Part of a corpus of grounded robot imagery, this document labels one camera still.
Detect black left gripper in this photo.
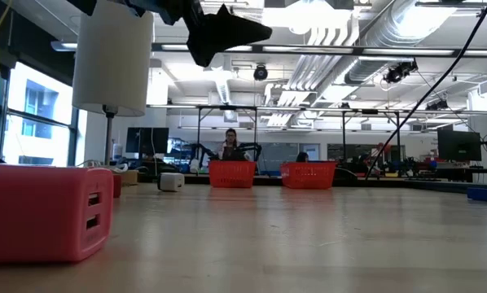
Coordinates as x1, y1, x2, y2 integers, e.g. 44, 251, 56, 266
116, 0, 274, 68

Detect white USB charger cube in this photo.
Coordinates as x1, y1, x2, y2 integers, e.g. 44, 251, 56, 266
157, 172, 186, 193

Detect pink USB charger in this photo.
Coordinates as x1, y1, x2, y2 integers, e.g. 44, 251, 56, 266
0, 164, 115, 264

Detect black computer monitor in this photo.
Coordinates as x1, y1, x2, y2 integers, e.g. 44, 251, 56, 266
125, 127, 170, 155
437, 129, 483, 162

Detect red plastic basket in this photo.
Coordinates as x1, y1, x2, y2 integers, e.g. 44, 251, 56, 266
279, 160, 337, 190
208, 160, 258, 189

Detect black beam with light strips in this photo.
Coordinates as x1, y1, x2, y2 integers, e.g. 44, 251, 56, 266
151, 42, 487, 57

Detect red desk lamp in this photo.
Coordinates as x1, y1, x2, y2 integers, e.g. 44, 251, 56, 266
369, 142, 393, 168

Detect blue bin at edge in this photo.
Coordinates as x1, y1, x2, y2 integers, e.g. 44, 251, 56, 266
466, 186, 487, 203

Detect black metal station frame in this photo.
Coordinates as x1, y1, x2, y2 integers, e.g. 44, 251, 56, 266
195, 104, 258, 164
340, 108, 401, 172

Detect white lamp cable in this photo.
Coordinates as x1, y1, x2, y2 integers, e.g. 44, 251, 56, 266
74, 158, 129, 174

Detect silver ventilation duct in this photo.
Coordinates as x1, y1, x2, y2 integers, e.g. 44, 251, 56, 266
344, 0, 460, 85

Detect black ceiling camera rig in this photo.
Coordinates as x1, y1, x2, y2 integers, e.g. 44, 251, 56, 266
383, 59, 419, 85

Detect long black cable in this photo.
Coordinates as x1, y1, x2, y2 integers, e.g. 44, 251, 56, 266
364, 0, 487, 181

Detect black aluminium table frame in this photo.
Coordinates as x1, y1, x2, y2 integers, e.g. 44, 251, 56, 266
137, 173, 487, 195

